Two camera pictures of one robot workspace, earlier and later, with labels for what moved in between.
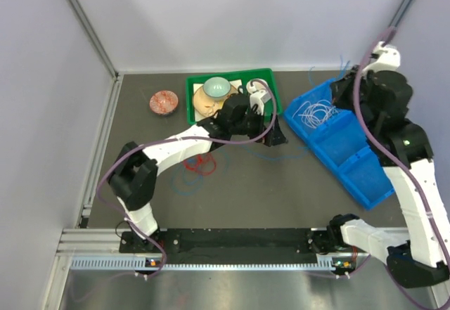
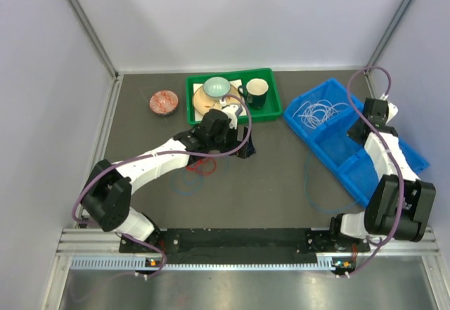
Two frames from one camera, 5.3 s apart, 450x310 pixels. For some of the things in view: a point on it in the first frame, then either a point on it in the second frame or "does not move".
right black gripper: x=340 y=88 -> x=351 y=132
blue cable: x=343 y=69 -> x=311 y=202
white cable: x=314 y=114 does not move
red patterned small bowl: x=164 y=102 does not move
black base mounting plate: x=228 y=245 does not move
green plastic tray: x=237 y=76 does not move
